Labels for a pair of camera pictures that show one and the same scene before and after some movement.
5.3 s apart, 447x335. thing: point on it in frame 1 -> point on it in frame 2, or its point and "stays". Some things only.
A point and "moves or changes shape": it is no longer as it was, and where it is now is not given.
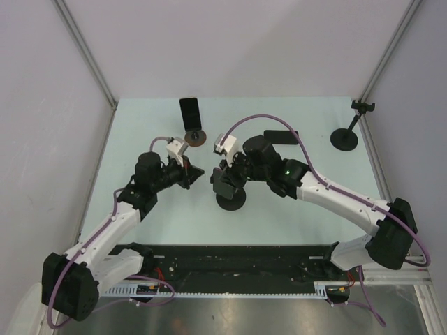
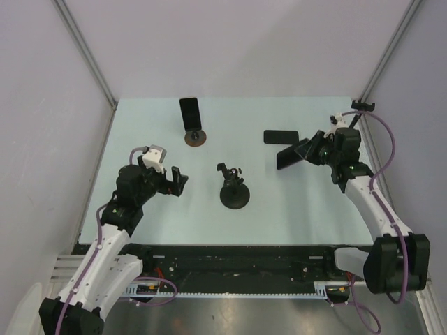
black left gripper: x=188 y=170 -> x=167 y=186
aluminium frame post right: x=412 y=8 stays
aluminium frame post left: x=84 y=49 stays
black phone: x=221 y=187 -> x=289 y=156
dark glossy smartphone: x=191 y=114 stays
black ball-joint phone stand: x=235 y=203 moves or changes shape
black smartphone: x=281 y=137 stays
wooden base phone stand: x=195 y=138 stays
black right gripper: x=229 y=173 -> x=308 y=150
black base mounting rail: x=243 y=265 stays
